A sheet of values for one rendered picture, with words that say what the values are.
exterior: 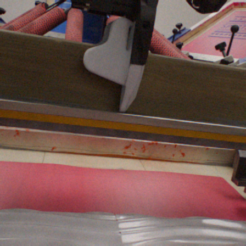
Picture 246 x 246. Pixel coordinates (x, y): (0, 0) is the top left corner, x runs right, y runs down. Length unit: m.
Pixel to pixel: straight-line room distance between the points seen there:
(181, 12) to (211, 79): 4.42
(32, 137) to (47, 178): 0.11
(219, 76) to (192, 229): 0.17
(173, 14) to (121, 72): 4.43
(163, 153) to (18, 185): 0.26
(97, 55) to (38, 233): 0.18
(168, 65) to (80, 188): 0.20
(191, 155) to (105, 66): 0.32
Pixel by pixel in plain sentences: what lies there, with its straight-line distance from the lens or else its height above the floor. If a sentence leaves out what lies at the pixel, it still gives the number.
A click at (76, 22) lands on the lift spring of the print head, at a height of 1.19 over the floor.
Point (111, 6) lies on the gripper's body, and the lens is 0.31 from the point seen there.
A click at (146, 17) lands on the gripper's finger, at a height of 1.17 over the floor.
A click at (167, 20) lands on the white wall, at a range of 4.69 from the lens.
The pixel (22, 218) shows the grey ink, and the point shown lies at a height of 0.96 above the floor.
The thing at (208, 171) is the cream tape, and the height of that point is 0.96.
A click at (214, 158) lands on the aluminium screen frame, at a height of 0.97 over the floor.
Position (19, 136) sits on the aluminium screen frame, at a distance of 0.53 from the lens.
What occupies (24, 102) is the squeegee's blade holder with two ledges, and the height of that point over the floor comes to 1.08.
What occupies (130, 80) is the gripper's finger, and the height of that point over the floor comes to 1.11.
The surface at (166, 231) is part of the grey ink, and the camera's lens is 0.35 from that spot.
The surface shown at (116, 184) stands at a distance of 0.44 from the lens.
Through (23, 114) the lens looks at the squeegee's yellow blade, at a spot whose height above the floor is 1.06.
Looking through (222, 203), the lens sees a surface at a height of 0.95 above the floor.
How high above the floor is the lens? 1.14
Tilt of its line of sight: 14 degrees down
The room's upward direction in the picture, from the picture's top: 9 degrees clockwise
